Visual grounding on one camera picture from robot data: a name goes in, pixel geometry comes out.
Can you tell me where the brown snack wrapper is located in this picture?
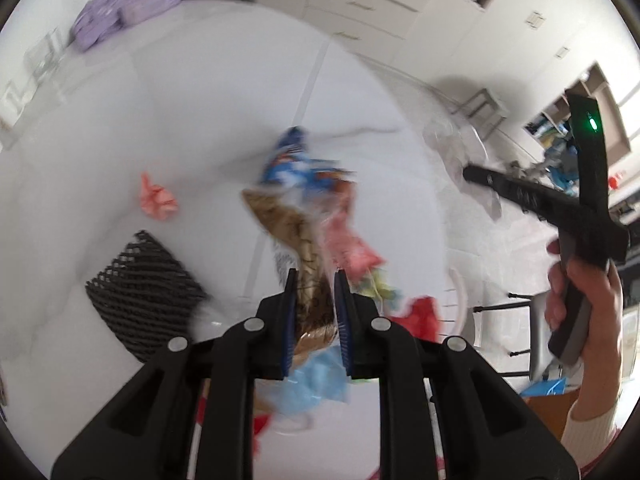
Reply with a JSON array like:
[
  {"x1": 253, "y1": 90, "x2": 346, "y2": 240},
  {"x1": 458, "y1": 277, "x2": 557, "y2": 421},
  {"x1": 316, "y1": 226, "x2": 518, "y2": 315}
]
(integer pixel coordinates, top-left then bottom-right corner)
[{"x1": 242, "y1": 188, "x2": 337, "y2": 365}]

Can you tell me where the red plastic bag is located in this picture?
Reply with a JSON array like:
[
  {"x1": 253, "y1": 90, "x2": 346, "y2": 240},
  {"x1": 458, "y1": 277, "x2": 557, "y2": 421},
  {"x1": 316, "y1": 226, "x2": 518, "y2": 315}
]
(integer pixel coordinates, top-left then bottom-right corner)
[{"x1": 390, "y1": 296, "x2": 442, "y2": 342}]

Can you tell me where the blue snack wrapper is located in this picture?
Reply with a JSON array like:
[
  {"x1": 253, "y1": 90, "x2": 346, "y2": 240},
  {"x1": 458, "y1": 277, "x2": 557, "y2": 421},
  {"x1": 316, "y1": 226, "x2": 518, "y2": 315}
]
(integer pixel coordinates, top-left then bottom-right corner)
[{"x1": 260, "y1": 127, "x2": 355, "y2": 211}]

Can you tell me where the cream sleeve forearm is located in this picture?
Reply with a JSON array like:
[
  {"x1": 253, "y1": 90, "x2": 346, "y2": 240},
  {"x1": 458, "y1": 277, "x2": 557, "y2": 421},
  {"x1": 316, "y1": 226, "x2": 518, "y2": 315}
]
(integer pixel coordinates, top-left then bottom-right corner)
[{"x1": 561, "y1": 388, "x2": 620, "y2": 476}]

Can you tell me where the right human hand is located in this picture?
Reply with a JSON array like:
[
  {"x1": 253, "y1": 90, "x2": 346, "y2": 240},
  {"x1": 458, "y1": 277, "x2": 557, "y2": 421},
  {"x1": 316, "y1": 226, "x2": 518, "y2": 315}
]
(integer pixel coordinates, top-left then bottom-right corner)
[{"x1": 543, "y1": 238, "x2": 625, "y2": 401}]

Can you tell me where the pink red wrapper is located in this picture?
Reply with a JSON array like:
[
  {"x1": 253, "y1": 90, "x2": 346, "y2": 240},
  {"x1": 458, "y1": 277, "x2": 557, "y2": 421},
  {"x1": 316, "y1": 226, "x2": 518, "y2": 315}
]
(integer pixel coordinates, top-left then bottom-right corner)
[{"x1": 319, "y1": 193, "x2": 386, "y2": 284}]

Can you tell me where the blue face mask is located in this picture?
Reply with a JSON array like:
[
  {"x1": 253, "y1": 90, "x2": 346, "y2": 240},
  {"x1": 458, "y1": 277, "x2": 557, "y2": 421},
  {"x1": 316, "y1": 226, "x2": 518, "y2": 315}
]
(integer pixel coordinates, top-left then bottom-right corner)
[{"x1": 256, "y1": 346, "x2": 348, "y2": 416}]

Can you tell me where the black foam net sleeve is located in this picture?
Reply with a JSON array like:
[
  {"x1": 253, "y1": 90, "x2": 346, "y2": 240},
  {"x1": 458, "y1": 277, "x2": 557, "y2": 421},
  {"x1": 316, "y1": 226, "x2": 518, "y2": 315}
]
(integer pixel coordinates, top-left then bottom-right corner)
[{"x1": 85, "y1": 231, "x2": 210, "y2": 363}]

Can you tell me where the grey stool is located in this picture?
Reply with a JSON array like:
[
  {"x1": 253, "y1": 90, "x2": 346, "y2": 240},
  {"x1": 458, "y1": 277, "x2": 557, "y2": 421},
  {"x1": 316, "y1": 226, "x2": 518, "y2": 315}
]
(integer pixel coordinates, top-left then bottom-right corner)
[{"x1": 450, "y1": 88, "x2": 510, "y2": 141}]

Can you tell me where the pink crumpled paper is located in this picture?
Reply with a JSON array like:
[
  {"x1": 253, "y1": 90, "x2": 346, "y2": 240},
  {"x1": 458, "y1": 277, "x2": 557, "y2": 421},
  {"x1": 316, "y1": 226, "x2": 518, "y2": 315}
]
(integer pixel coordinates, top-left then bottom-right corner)
[{"x1": 139, "y1": 172, "x2": 179, "y2": 221}]

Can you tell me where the white oval table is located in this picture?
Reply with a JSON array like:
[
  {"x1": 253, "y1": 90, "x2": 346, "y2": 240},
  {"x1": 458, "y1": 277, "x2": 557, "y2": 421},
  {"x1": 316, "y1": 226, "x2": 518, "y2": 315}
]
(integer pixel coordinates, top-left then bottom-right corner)
[{"x1": 1, "y1": 0, "x2": 446, "y2": 474}]

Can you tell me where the white drawer cabinet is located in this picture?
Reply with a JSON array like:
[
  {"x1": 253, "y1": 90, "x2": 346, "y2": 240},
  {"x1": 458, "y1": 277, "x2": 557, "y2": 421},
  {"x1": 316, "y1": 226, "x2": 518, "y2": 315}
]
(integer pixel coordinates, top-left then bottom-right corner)
[{"x1": 303, "y1": 0, "x2": 482, "y2": 80}]

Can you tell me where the purple tissue pack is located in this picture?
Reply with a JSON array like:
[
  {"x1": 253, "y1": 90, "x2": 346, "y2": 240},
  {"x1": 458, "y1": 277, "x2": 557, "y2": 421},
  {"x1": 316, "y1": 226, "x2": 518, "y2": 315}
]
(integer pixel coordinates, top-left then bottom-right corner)
[{"x1": 70, "y1": 0, "x2": 182, "y2": 51}]

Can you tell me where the clear glass container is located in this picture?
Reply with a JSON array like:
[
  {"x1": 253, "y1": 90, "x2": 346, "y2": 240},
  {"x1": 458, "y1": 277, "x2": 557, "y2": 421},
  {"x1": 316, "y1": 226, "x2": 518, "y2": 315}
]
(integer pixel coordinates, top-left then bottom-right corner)
[{"x1": 24, "y1": 27, "x2": 66, "y2": 87}]

